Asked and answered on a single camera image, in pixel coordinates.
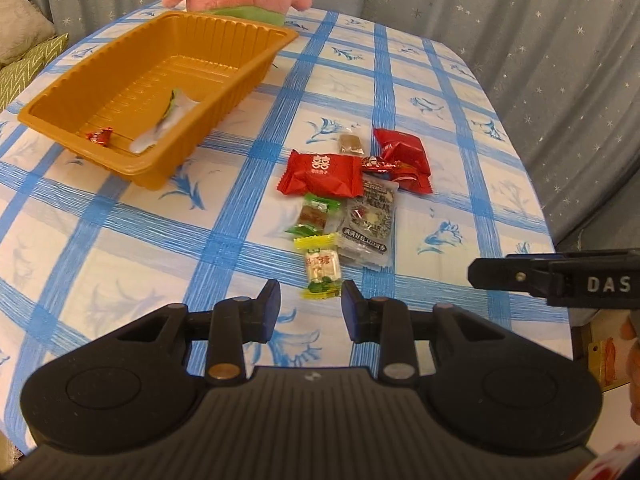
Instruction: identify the yellow and green candy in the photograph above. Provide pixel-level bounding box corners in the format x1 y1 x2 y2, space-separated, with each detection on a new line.
292 234 346 301

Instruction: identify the clear grey snack packet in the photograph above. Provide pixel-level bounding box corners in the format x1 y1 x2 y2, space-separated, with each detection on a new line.
332 175 401 268

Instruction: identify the puffy red snack packet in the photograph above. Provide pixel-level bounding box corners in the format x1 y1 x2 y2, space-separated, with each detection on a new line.
372 127 433 196

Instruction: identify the red and white packet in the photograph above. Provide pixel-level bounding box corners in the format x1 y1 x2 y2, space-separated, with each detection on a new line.
570 442 640 480

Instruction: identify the blue checked tablecloth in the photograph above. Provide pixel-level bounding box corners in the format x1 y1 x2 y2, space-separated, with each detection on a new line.
0 4 573 466

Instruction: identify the small brown snack bar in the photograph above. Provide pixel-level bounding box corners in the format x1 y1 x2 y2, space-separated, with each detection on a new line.
337 132 367 156

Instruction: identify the long red patterned snack packet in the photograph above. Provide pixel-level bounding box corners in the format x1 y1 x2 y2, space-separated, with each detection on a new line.
361 156 401 175

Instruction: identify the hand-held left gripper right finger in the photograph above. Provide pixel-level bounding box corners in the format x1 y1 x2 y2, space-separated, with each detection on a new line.
341 279 512 382

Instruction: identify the green patterned cushion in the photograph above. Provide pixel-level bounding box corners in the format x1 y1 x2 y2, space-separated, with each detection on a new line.
0 32 70 111

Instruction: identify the person's right hand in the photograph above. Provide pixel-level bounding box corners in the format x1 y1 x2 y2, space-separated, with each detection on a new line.
619 310 640 427

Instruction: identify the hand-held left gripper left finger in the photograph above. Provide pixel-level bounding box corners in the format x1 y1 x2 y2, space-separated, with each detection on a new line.
115 279 282 387

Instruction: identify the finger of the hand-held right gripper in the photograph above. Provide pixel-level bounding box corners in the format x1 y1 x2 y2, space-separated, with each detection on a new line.
467 255 552 293

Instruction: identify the grey cushion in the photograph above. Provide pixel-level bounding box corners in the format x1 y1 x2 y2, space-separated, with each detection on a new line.
0 0 55 66

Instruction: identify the yellow box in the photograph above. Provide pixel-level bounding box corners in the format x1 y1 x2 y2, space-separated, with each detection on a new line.
585 332 633 391

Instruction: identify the orange plastic tray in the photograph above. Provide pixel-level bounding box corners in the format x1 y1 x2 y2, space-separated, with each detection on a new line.
17 10 300 191

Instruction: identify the green and brown candy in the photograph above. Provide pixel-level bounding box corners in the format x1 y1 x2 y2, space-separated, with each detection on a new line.
284 192 343 237

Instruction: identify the small red wrapped candy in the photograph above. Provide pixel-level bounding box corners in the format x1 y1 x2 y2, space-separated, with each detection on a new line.
84 127 115 148

